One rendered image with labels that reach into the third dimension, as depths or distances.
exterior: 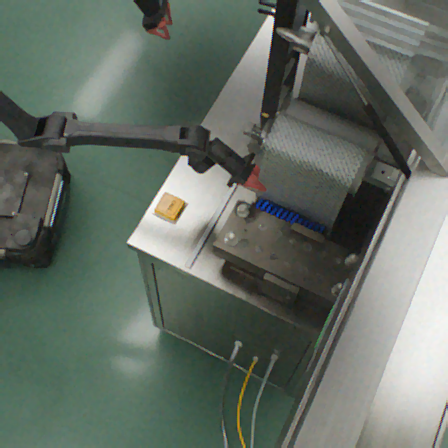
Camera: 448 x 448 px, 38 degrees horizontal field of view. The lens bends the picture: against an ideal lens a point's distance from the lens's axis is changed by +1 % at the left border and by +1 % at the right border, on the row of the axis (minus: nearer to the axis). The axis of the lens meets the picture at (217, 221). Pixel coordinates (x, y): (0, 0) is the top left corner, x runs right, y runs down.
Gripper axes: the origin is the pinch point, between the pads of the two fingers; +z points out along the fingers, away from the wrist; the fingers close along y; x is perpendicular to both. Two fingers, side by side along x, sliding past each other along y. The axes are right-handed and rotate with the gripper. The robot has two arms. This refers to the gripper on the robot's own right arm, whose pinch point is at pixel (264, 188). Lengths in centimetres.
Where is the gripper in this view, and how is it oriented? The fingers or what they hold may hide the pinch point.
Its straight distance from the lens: 181.2
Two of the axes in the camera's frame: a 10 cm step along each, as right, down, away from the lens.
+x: 4.6, -1.8, -8.7
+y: -4.6, 7.9, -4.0
